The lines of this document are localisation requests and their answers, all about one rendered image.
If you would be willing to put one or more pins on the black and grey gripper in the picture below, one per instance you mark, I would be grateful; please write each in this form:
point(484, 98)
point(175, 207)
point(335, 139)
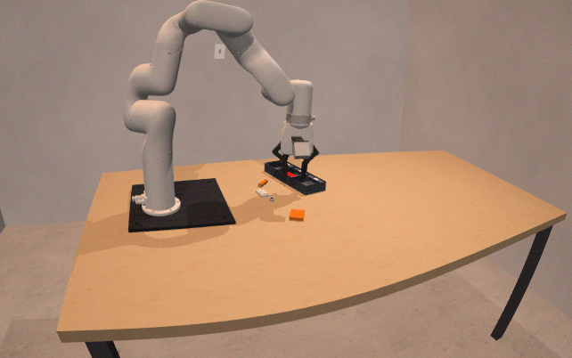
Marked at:
point(286, 148)

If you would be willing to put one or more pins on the white domino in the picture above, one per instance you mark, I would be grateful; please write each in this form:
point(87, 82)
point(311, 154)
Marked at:
point(262, 193)

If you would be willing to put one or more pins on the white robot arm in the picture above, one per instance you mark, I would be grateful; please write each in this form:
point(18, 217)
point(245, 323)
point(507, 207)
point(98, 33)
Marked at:
point(157, 119)

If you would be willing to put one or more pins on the dark grey rack of bins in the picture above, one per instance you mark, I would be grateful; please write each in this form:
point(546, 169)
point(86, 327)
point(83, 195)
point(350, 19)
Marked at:
point(307, 184)

